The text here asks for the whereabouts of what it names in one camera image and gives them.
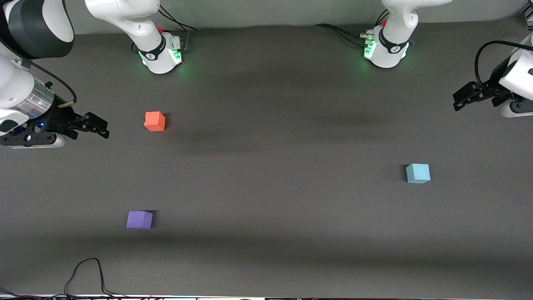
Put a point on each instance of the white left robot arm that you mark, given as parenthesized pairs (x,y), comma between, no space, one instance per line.
(393,41)

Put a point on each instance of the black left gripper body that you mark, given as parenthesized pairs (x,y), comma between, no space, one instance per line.
(494,93)

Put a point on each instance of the light blue foam block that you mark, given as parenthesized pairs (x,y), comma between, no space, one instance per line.
(418,173)

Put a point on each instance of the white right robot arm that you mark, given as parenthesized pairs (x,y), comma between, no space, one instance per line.
(125,14)

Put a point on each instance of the grey metal frame rail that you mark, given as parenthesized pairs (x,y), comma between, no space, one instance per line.
(529,10)

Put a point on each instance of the orange foam block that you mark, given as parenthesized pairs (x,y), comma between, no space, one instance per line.
(155,121)

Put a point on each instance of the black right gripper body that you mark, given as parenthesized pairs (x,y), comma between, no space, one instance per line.
(59,119)

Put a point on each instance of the purple foam block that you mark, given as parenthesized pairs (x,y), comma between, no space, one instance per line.
(139,220)

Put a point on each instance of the dark grey table cover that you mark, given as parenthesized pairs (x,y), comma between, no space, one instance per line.
(266,187)

